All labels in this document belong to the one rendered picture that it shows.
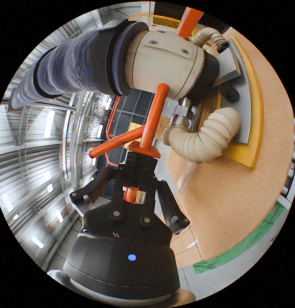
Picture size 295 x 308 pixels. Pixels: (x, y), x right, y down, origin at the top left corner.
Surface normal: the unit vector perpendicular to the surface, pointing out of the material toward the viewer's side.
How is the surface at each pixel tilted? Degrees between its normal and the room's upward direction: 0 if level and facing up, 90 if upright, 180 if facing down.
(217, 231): 0
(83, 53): 97
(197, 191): 0
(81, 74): 97
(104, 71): 90
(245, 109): 0
